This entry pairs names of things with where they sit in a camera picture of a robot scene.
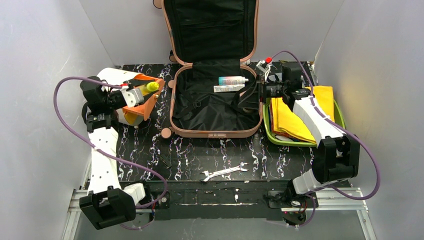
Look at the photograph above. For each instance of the teal pink tube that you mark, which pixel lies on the teal pink tube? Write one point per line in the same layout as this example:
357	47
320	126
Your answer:
232	80

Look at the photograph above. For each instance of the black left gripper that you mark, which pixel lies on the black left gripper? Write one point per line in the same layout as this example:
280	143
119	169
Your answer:
133	86

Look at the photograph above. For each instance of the clear plastic screw box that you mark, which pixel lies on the clear plastic screw box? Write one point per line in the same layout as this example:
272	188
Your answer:
276	78

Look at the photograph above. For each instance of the cream cylindrical drum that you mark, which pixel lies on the cream cylindrical drum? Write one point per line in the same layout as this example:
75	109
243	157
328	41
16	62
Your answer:
132	116

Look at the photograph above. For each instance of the yellow snack packet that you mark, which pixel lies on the yellow snack packet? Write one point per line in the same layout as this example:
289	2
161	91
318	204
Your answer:
292	124

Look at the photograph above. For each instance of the aluminium frame rail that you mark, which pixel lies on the aluminium frame rail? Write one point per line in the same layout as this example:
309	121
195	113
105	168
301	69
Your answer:
75	211

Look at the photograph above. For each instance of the white printed garment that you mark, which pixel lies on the white printed garment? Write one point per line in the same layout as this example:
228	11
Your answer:
286	138

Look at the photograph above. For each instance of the red snack packet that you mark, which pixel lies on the red snack packet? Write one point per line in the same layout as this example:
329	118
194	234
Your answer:
272	116

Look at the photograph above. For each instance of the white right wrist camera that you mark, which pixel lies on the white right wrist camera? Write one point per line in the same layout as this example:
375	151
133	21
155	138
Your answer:
264	66

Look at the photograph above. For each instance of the white toothpaste tube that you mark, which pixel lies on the white toothpaste tube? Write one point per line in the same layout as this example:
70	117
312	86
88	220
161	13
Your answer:
228	88

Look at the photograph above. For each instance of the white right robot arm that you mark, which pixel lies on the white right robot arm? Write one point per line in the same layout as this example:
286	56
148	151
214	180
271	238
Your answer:
338	151

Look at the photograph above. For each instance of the pink hard-shell suitcase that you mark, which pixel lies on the pink hard-shell suitcase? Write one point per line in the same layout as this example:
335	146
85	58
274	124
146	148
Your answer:
210	39

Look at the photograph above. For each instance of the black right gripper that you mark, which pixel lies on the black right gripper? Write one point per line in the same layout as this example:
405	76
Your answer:
259	90

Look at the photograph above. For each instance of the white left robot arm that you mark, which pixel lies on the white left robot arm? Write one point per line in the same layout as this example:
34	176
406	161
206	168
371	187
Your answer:
107	203

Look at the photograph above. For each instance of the silver open-end wrench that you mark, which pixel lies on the silver open-end wrench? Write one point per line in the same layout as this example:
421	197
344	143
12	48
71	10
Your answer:
209	175

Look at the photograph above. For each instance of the black spring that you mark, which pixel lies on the black spring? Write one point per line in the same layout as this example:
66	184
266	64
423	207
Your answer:
165	162

